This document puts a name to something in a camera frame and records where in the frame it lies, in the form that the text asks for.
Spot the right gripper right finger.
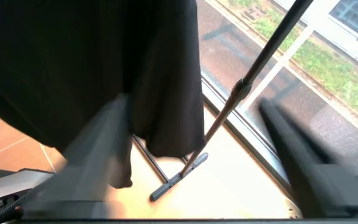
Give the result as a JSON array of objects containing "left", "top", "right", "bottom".
[{"left": 259, "top": 98, "right": 358, "bottom": 218}]

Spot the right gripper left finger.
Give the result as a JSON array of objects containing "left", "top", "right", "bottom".
[{"left": 22, "top": 95, "right": 133, "bottom": 218}]

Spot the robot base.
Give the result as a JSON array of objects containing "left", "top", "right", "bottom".
[{"left": 0, "top": 167, "right": 55, "bottom": 223}]

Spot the black clothes rack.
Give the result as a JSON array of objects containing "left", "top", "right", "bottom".
[{"left": 132, "top": 0, "right": 314, "bottom": 202}]

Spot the window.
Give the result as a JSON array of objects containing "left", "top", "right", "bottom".
[{"left": 196, "top": 0, "right": 358, "bottom": 194}]

